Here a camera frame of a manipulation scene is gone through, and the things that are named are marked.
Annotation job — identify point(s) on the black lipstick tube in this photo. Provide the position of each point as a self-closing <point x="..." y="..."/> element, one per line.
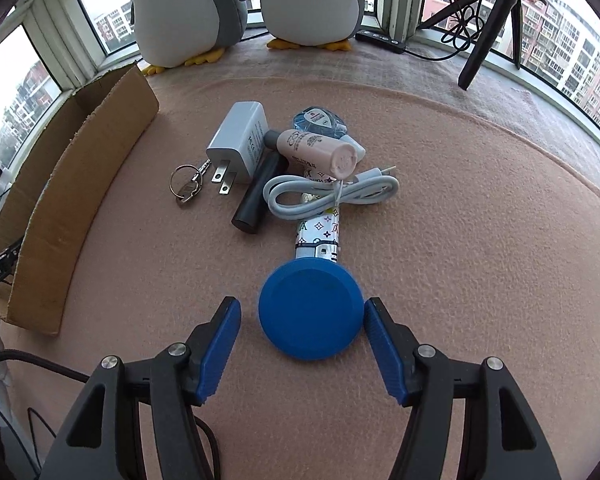
<point x="251" y="211"/>

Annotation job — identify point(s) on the clear blue sanitizer bottle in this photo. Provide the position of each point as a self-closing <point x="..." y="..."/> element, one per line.
<point x="322" y="121"/>

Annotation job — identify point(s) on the ring light on tripod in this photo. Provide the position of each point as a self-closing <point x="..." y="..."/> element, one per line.
<point x="477" y="25"/>

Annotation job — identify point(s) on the cardboard box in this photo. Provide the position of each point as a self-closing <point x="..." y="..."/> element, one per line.
<point x="59" y="187"/>

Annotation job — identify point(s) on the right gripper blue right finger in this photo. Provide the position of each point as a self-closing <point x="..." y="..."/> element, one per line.
<point x="393" y="346"/>

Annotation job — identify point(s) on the keys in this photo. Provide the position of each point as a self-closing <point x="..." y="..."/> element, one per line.
<point x="187" y="181"/>

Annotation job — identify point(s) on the large penguin plush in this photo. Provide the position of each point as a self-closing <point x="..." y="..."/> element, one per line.
<point x="174" y="33"/>

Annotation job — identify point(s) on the black inline remote control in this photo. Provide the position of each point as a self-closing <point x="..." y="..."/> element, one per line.
<point x="381" y="41"/>

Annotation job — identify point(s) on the patterned white lighter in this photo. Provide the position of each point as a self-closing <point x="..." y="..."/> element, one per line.
<point x="318" y="232"/>

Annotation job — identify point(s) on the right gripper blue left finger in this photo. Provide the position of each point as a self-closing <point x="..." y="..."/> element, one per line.
<point x="213" y="342"/>

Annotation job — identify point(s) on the white wall charger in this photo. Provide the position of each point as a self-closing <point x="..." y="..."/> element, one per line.
<point x="236" y="148"/>

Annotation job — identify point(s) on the blue round container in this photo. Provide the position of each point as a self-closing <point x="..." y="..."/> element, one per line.
<point x="311" y="309"/>

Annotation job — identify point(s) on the pink cogi bottle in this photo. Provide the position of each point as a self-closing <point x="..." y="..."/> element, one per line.
<point x="333" y="157"/>

